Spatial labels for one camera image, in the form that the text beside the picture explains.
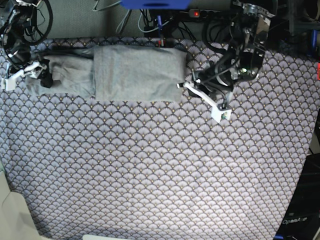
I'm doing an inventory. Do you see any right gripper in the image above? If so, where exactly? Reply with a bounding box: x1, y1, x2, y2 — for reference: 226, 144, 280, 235
0, 32, 54, 90

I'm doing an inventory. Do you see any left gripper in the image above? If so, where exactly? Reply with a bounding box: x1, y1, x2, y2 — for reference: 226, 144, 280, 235
176, 59, 250, 123

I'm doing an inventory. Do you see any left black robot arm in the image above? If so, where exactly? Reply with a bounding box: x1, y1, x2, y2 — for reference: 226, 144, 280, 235
177, 0, 278, 123

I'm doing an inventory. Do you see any blue post at right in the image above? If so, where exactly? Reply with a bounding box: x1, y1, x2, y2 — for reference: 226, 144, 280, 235
308, 30, 318, 57

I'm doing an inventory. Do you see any black OpenArm box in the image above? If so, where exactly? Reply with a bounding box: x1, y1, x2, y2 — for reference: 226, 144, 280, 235
274, 154, 320, 240

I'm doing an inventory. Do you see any beige chair at lower left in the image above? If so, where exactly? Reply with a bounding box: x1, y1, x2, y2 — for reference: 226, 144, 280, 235
0, 165, 41, 240

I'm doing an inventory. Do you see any red clamp at right edge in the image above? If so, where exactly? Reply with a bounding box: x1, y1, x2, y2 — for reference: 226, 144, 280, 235
317, 63, 320, 80

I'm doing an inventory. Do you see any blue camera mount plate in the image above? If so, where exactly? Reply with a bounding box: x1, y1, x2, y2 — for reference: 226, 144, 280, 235
120, 0, 191, 10

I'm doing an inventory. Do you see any grey T-shirt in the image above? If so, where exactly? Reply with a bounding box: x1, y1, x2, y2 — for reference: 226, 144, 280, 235
25, 45, 187, 102

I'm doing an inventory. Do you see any red and black clamp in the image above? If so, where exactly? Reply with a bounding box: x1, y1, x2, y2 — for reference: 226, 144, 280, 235
158, 37, 167, 48

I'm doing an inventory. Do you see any black power strip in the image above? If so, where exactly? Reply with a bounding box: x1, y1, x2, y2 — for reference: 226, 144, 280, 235
187, 9, 234, 20

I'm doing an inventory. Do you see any fan-patterned tablecloth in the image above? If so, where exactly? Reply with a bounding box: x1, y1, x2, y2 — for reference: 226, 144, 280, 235
0, 51, 320, 240

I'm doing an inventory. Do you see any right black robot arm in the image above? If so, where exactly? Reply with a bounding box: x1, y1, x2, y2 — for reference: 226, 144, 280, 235
0, 0, 54, 91

